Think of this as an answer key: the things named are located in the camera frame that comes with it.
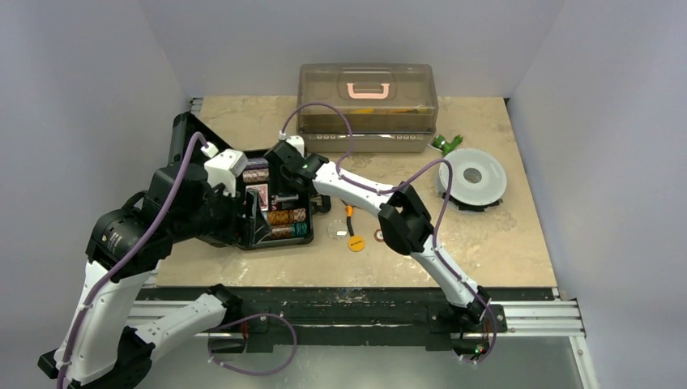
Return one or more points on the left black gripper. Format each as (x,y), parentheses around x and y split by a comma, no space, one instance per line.
(238,227)

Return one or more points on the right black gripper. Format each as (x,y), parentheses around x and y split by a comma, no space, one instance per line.
(284,160)

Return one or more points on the clear acrylic dealer button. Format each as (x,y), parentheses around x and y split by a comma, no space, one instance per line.
(337,229)

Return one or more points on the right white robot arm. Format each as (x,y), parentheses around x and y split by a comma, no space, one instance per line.
(406,224)

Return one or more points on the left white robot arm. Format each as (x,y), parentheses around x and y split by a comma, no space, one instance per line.
(101,350)

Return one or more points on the black poker chip case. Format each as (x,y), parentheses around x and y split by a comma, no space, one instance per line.
(283,197)

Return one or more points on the red playing card deck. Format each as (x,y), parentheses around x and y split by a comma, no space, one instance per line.
(262,190)

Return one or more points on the bottom chip row brown green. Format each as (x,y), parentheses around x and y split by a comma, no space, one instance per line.
(286,231)

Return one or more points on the top chip row purple green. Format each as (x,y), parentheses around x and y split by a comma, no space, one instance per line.
(256,163)

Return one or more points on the orange black pliers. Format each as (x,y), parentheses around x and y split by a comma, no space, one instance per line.
(349,212)

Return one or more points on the orange big blind button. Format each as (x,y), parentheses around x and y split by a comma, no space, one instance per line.
(356,243)

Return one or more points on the translucent brown storage box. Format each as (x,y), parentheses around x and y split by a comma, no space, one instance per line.
(366,107)

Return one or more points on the green toy figure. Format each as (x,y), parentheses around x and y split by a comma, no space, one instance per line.
(444,145)

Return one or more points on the white filament spool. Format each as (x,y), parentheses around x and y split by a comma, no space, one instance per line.
(479,180)

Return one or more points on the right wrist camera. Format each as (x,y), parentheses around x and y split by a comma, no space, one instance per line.
(294,140)

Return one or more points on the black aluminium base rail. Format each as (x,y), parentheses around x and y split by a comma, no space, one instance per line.
(417,317)

